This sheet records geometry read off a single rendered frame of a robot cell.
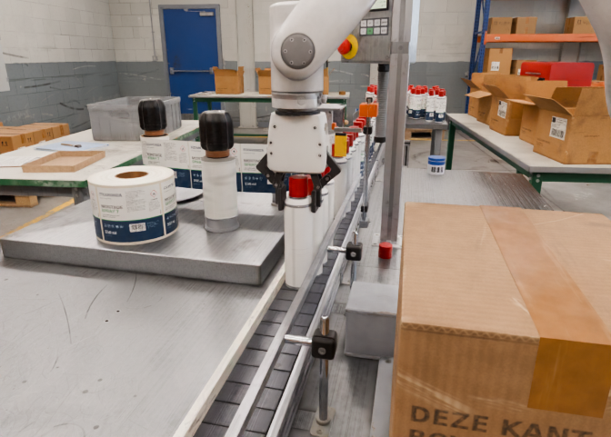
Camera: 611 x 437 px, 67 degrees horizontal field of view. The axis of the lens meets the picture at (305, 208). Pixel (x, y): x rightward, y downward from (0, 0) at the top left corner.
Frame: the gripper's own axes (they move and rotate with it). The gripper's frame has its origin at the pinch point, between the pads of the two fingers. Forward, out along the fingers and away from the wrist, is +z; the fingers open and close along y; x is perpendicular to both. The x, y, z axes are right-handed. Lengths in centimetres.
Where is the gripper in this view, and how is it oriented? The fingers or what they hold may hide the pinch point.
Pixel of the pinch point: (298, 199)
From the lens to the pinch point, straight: 80.2
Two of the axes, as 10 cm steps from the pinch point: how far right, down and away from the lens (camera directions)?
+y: -9.7, -0.7, 2.2
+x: -2.3, 3.1, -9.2
